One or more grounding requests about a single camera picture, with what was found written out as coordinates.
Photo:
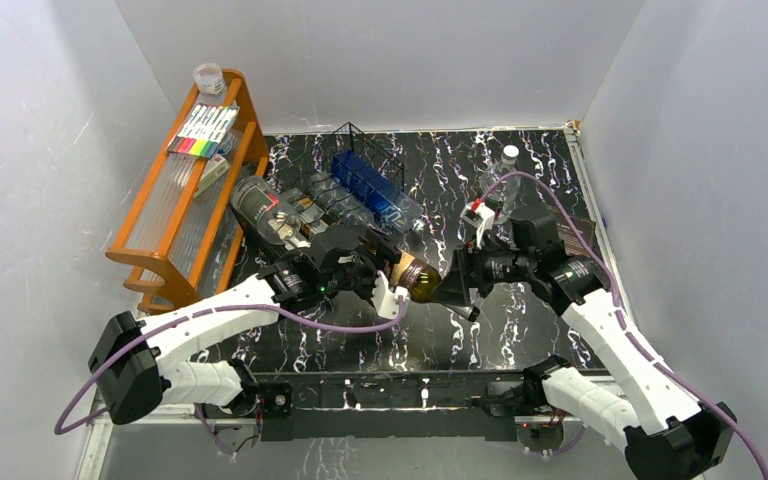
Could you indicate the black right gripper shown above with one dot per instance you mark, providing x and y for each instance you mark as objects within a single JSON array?
[{"x": 453, "y": 291}]

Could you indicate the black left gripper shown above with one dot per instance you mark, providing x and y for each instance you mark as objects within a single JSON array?
[{"x": 386, "y": 256}]

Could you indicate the olive green wine bottle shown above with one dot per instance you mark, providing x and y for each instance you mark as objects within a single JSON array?
[{"x": 417, "y": 276}]

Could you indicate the blue glass bottle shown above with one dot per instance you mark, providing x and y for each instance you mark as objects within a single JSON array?
[{"x": 388, "y": 203}]

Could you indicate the round clear bottle black label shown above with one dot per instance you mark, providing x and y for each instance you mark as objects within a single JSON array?
[{"x": 273, "y": 218}]

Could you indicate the clear bottle white cap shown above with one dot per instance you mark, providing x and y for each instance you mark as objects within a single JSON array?
[{"x": 501, "y": 196}]

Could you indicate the square clear bottle black cap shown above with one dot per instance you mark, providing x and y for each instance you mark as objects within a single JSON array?
[{"x": 311, "y": 215}]

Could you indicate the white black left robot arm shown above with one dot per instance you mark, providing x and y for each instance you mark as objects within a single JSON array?
[{"x": 138, "y": 365}]

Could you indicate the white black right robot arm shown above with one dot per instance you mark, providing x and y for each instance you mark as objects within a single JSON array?
[{"x": 622, "y": 344}]

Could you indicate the small white box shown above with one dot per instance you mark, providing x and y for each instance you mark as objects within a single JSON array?
[{"x": 214, "y": 168}]

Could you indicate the orange wooden shelf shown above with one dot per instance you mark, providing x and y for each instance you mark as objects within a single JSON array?
[{"x": 181, "y": 243}]

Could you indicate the pack of coloured markers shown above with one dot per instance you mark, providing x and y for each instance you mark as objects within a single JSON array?
[{"x": 202, "y": 130}]

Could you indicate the clear plastic cup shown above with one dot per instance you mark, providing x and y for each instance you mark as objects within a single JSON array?
[{"x": 209, "y": 79}]

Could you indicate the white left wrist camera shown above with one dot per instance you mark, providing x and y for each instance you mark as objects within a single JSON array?
[{"x": 390, "y": 302}]

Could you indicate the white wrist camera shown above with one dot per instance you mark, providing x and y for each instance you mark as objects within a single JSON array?
[
  {"x": 390, "y": 302},
  {"x": 478, "y": 219}
]

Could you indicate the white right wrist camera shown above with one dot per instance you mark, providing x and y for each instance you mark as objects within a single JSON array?
[{"x": 478, "y": 219}]

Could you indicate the black wire wine rack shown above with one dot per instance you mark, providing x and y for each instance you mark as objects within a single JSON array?
[{"x": 305, "y": 155}]

